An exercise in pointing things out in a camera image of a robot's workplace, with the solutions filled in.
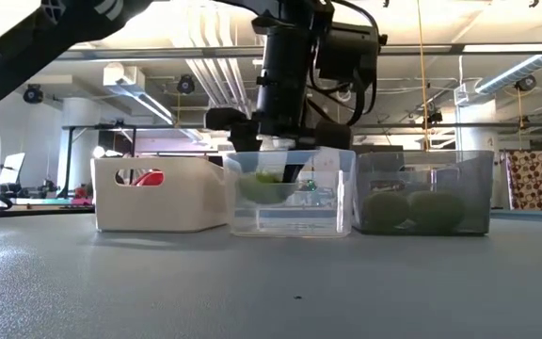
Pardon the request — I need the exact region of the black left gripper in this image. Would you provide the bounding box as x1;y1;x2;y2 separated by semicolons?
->
204;77;353;186

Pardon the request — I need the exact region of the long green cucumber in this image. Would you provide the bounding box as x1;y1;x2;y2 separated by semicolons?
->
236;170;299;205

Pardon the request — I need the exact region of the green lime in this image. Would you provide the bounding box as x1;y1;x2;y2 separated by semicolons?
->
406;189;467;233
361;191;411;233

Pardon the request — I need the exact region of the red tomato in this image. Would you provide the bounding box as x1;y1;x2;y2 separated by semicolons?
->
131;169;166;187

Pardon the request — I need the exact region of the clear plastic basket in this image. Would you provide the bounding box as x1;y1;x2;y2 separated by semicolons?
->
223;147;358;238

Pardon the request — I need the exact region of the white plastic basket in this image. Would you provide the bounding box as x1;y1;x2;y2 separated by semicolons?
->
90;155;230;234

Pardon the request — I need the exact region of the smoked grey plastic basket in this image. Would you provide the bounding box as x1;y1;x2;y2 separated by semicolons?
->
352;150;497;236

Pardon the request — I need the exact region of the dotted patterned cloth chair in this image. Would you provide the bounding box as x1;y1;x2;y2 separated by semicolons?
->
504;149;542;211

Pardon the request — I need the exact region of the office chair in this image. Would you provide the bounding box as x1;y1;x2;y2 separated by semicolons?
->
0;152;27;195

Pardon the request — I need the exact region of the black ceiling camera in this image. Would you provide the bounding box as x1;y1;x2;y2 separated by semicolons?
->
176;74;197;95
22;84;45;105
515;74;538;93

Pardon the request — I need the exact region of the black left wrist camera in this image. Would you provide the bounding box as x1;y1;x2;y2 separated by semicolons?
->
316;20;389;82

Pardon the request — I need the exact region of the yellow hanging cord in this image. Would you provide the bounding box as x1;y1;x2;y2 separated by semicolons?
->
415;0;431;151

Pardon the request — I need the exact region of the black overhead frame beam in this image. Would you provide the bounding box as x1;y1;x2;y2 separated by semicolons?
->
56;42;542;61

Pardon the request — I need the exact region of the white ceiling duct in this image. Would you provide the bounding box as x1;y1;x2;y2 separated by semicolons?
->
474;53;542;96

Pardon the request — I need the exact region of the black metal table frame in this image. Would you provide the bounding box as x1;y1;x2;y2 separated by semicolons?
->
0;205;542;222

